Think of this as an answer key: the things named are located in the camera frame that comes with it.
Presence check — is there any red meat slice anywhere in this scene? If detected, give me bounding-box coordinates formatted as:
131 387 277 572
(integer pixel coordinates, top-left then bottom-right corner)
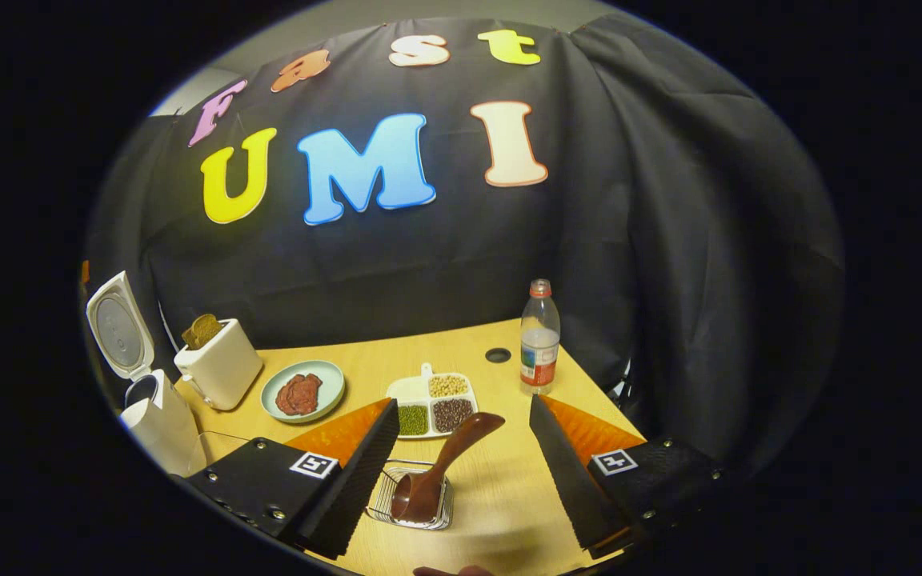
275 373 323 416

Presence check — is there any white rice cooker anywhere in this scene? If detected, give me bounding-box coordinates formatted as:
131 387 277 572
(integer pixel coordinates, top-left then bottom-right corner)
85 270 208 479

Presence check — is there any pile of green mung beans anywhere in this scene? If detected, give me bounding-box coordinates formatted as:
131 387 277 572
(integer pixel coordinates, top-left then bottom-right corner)
397 404 430 437

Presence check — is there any white toaster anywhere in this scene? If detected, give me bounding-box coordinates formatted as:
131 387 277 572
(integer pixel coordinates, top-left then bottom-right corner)
174 318 264 412

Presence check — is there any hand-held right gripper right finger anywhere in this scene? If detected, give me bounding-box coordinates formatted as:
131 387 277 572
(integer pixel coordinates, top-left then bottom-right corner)
529 394 726 558

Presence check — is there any black backdrop cloth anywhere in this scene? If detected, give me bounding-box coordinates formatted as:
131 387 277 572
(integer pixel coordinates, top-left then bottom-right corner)
85 16 846 473

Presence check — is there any white divided dish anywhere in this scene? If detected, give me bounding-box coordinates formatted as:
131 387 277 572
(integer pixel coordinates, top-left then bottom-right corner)
386 362 479 440

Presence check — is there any brown wooden spoon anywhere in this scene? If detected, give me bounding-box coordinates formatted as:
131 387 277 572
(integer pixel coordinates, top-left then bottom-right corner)
391 412 507 525

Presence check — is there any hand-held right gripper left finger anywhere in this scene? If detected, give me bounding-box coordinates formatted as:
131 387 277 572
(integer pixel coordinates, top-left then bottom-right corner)
181 398 402 561

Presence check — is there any clear plastic water bottle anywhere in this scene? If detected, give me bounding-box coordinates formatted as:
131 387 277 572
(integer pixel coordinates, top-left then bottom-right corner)
519 278 562 396

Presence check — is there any pile of dark red beans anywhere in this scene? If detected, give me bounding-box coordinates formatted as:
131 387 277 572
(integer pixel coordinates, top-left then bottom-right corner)
432 398 475 434

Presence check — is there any pale green plate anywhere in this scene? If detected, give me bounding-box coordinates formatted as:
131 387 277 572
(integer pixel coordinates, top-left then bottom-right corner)
260 360 346 424

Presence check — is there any brown toast slice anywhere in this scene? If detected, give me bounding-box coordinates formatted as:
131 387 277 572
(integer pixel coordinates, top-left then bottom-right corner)
181 314 224 350

